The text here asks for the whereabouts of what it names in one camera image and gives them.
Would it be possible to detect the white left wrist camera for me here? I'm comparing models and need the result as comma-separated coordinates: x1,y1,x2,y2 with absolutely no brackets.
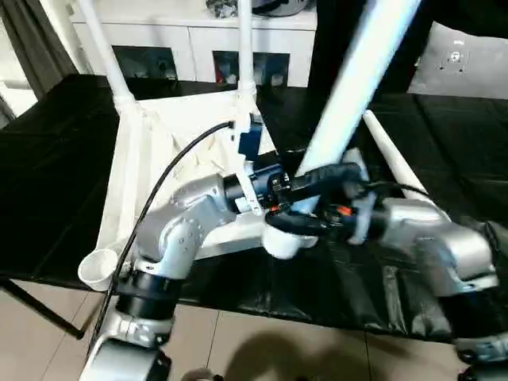
229,114,266,218

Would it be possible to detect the black furniture with yellow label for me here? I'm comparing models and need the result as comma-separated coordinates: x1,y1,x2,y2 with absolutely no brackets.
307,0,508,95

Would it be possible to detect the white plastic table leg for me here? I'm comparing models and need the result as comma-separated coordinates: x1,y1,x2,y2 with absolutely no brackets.
237,0,258,101
77,0,139,115
363,110,430,200
260,0,422,262

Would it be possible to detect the grey cushion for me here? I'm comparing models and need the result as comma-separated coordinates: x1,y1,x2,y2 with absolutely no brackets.
407,21,508,98

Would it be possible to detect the white plastic table top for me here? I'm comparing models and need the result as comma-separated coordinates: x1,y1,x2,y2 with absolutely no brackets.
77,89,303,294

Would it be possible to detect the black work mat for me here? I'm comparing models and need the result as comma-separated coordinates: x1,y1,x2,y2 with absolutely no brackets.
0,73,508,343

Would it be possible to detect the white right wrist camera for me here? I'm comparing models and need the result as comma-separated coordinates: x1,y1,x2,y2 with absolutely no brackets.
340,148,379,246

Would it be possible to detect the white glass-door cabinet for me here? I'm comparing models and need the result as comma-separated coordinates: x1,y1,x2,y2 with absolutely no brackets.
69,0,319,89

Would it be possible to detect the grey pleated curtain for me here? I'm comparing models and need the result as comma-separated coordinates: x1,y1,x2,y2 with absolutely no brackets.
0,0,81,101

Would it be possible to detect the grey round cooker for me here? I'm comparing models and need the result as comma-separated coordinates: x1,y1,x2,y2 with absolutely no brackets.
252,0,311,17

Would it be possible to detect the black metal frame bar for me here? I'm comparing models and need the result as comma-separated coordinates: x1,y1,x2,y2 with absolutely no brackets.
0,276,87,341

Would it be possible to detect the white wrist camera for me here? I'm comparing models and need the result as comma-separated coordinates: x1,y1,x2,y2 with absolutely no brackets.
340,148,379,246
229,114,266,218

